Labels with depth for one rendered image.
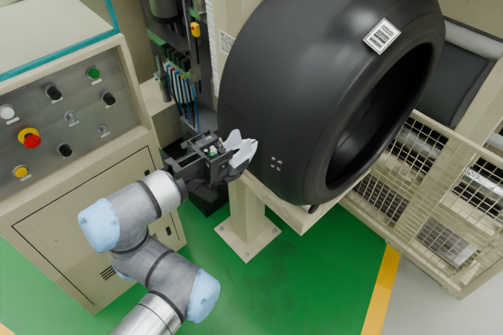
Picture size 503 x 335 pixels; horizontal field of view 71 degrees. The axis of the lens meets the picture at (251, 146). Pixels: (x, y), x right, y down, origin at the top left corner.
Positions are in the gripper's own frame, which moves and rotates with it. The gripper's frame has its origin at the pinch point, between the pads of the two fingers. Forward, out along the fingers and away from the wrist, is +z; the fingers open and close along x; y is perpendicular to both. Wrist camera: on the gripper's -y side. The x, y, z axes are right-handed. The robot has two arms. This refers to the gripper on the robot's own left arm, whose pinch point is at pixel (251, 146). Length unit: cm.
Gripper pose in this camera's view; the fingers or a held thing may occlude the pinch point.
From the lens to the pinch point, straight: 75.4
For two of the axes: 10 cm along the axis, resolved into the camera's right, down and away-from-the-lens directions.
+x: -6.8, -5.6, 4.8
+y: 0.9, -7.1, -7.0
